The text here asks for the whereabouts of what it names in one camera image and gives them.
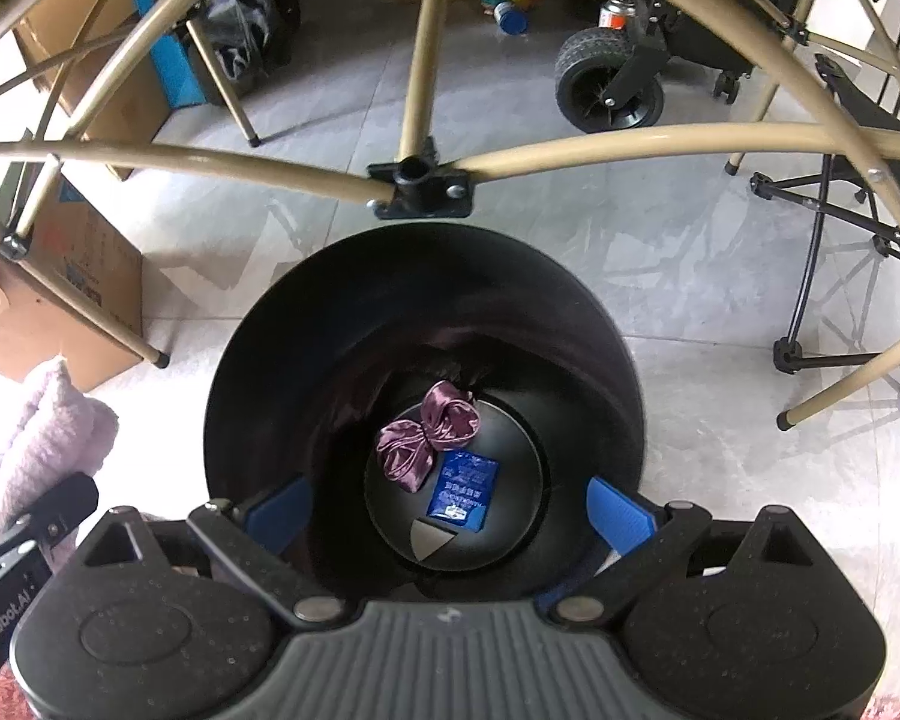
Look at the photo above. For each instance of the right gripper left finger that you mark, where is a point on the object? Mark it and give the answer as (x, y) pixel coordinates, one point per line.
(246, 541)

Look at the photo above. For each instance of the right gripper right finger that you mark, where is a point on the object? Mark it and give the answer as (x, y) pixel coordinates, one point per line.
(650, 542)

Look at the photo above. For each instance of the purple satin cloth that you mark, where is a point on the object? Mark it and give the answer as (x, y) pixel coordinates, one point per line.
(407, 448)

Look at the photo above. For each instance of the black round trash bin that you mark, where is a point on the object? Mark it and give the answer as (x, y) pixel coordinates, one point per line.
(351, 340)

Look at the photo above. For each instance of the lavender fluffy cloth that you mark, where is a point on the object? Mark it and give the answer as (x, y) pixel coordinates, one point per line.
(60, 431)

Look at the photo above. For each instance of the blue foil packet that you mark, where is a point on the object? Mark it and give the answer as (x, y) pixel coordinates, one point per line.
(464, 490)

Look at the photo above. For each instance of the cardboard box with green liner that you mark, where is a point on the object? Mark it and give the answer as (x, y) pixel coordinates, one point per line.
(71, 243)

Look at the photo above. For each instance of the tan folding camping table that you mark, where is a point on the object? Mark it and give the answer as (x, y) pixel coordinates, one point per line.
(697, 272)

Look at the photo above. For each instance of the black utility wagon cart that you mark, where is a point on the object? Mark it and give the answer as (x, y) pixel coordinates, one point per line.
(608, 75)

